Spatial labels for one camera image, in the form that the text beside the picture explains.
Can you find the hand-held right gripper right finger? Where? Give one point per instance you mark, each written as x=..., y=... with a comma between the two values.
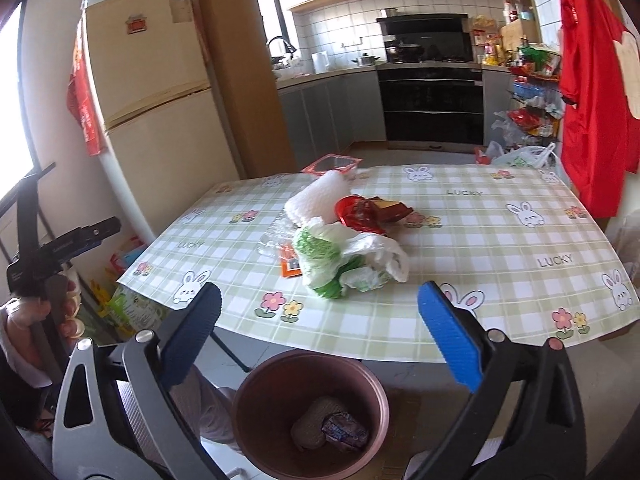
x=450, y=340

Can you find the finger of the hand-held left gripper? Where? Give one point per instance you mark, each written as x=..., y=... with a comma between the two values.
x=97, y=232

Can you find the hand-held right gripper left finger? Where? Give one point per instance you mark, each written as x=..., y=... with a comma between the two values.
x=192, y=330

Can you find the brown trash bin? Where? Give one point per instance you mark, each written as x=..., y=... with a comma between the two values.
x=270, y=400

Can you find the clear plastic tray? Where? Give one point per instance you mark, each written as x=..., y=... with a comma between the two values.
x=272, y=240

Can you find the person's left forearm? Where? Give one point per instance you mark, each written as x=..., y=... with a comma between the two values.
x=22, y=360

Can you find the person's left hand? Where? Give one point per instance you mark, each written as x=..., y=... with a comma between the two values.
x=72, y=310

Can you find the green cardboard box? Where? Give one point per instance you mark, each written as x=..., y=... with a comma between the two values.
x=137, y=310

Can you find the person's leg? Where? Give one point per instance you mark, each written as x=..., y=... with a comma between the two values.
x=210, y=410

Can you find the checked bunny tablecloth table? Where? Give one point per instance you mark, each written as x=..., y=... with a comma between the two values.
x=475, y=260

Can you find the orange snack packet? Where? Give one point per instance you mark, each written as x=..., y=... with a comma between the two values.
x=290, y=266

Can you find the red hanging banner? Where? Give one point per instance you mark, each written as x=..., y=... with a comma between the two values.
x=85, y=105

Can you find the cream refrigerator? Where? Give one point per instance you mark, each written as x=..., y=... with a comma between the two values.
x=150, y=110

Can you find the blue purple wrapper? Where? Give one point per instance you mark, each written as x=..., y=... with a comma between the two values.
x=345, y=432

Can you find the green and white plastic bag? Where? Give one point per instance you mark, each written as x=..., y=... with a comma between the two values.
x=320, y=255

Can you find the bright window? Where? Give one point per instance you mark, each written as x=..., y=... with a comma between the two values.
x=12, y=110

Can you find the beige foam piece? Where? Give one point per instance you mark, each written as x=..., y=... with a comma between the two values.
x=310, y=425

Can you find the red wrapper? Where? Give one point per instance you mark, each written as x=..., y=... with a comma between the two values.
x=360, y=215

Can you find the white foam net sleeve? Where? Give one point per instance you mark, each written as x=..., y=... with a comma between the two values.
x=315, y=200

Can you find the red packet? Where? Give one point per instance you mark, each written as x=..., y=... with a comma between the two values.
x=482, y=156

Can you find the white green-print plastic bag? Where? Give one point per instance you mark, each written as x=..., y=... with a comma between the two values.
x=525, y=157

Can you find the red-rimmed plastic tray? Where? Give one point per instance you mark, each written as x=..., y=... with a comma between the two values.
x=312, y=166

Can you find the red fridge magnet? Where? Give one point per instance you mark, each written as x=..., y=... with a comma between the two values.
x=135, y=23

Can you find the clear plastic bag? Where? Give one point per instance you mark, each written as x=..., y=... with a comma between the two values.
x=507, y=130

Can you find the wooden partition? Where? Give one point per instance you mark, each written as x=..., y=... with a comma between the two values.
x=240, y=60

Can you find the black built-in oven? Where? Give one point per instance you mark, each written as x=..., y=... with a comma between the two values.
x=430, y=105

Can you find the paper note on fridge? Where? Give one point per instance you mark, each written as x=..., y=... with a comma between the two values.
x=182, y=7

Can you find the narrow grey cabinet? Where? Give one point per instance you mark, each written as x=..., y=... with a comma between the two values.
x=496, y=100

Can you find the grey lower kitchen cabinets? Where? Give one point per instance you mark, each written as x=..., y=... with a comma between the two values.
x=325, y=110

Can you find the kitchen faucet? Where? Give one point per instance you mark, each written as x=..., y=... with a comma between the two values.
x=287, y=45

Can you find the red hanging garment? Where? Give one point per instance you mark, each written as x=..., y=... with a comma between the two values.
x=595, y=110

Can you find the white kettle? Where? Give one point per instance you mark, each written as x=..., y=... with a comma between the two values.
x=320, y=62

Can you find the kitchen window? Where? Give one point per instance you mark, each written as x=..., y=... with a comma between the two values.
x=267, y=10

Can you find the steel pot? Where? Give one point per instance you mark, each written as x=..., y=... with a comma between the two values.
x=367, y=60

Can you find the black wok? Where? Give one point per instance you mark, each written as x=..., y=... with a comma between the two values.
x=402, y=51

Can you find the group of condiment bottles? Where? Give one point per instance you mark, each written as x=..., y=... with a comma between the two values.
x=490, y=47

